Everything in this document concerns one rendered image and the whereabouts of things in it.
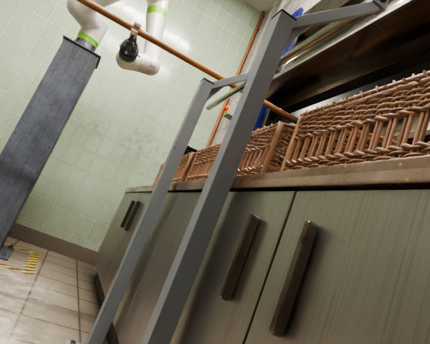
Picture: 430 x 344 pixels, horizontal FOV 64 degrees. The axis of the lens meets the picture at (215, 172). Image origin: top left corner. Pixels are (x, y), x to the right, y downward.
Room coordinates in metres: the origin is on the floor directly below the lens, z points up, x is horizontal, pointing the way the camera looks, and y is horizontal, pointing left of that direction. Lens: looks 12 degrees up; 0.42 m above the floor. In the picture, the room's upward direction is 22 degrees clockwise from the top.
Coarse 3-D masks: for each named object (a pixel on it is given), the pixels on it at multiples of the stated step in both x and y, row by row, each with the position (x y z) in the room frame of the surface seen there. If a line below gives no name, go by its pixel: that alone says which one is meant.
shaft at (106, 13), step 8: (80, 0) 1.31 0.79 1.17; (88, 0) 1.31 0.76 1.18; (96, 8) 1.33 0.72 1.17; (104, 8) 1.34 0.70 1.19; (112, 16) 1.35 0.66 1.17; (120, 24) 1.37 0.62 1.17; (128, 24) 1.37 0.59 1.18; (144, 32) 1.39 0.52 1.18; (152, 40) 1.41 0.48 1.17; (160, 40) 1.42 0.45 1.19; (168, 48) 1.43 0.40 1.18; (176, 56) 1.46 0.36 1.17; (184, 56) 1.46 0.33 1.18; (192, 64) 1.48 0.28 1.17; (200, 64) 1.48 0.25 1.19; (208, 72) 1.50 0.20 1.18; (216, 72) 1.51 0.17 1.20; (264, 104) 1.61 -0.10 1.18; (272, 104) 1.61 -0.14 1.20; (280, 112) 1.63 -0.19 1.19; (296, 120) 1.66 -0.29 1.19
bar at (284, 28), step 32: (384, 0) 0.73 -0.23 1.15; (288, 32) 0.66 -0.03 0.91; (320, 32) 0.94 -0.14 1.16; (256, 64) 0.67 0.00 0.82; (224, 96) 1.63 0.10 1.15; (256, 96) 0.66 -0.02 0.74; (192, 128) 1.11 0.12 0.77; (224, 160) 0.65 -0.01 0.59; (160, 192) 1.11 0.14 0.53; (224, 192) 0.66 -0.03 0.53; (192, 224) 0.66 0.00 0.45; (128, 256) 1.11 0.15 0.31; (192, 256) 0.66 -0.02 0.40; (96, 320) 1.12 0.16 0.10; (160, 320) 0.65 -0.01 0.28
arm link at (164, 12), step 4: (156, 0) 1.74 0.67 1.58; (160, 0) 1.75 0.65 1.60; (164, 0) 1.77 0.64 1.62; (168, 0) 1.80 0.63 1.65; (148, 4) 1.77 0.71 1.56; (152, 4) 1.75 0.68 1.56; (156, 4) 1.75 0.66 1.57; (160, 4) 1.75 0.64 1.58; (164, 4) 1.77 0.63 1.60; (168, 4) 1.80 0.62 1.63; (148, 8) 1.76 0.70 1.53; (152, 8) 1.75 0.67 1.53; (156, 8) 1.75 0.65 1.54; (160, 8) 1.75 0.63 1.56; (164, 8) 1.77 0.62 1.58; (148, 12) 1.76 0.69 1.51; (160, 12) 1.75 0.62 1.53; (164, 12) 1.77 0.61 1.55; (164, 16) 1.78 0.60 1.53
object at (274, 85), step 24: (408, 0) 0.95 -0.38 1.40; (384, 24) 1.06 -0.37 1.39; (408, 24) 1.01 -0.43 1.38; (336, 48) 1.28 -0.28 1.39; (360, 48) 1.22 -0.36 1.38; (384, 48) 1.16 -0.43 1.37; (408, 48) 1.10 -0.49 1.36; (288, 72) 1.60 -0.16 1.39; (312, 72) 1.50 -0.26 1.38; (336, 72) 1.41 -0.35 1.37; (360, 72) 1.34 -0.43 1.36; (288, 96) 1.79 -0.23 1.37
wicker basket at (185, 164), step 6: (186, 156) 1.32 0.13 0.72; (192, 156) 1.27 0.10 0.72; (180, 162) 1.38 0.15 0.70; (186, 162) 1.29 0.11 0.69; (180, 168) 1.35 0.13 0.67; (186, 168) 1.27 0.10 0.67; (180, 174) 1.31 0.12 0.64; (186, 174) 1.27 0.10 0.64; (156, 180) 1.74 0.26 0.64; (174, 180) 1.37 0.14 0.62; (180, 180) 1.27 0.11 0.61
